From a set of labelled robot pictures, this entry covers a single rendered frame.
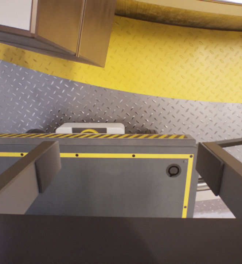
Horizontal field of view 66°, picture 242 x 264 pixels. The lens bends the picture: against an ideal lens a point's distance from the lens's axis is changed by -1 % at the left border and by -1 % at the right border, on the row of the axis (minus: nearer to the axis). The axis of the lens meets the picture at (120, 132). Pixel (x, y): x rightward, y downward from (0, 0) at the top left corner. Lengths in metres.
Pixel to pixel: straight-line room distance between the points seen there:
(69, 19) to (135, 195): 0.50
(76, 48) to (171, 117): 0.67
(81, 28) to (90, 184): 0.45
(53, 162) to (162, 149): 0.40
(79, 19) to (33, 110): 0.72
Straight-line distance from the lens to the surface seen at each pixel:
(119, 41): 0.82
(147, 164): 0.54
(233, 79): 0.92
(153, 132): 0.73
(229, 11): 0.62
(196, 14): 0.74
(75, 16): 0.21
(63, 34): 0.18
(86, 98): 0.83
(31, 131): 0.82
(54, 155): 0.16
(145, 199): 0.60
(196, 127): 0.89
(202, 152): 0.17
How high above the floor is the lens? 0.81
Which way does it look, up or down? 74 degrees down
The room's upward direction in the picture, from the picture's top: 174 degrees counter-clockwise
